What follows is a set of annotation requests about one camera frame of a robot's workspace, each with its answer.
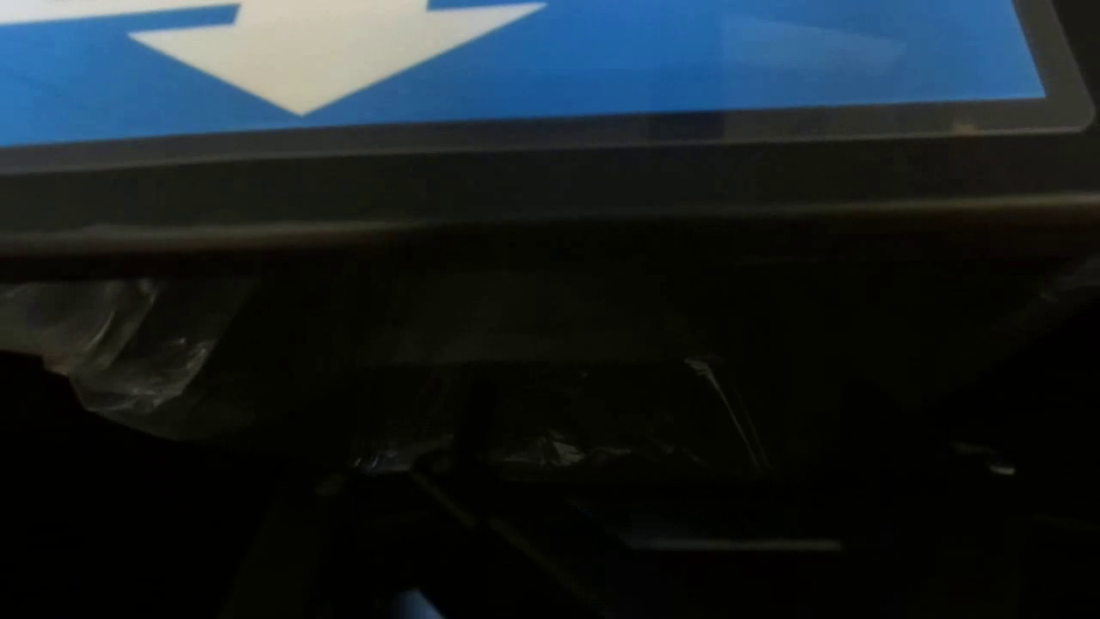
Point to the right black bin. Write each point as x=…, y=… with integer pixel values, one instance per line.
x=382, y=378

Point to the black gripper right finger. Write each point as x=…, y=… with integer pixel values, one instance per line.
x=973, y=536

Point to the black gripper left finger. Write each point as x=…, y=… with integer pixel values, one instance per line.
x=428, y=548

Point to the dark cabinet with drawers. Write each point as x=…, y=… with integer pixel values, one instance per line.
x=270, y=202

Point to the right blue mixed paper sign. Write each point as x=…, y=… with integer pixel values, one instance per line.
x=430, y=70

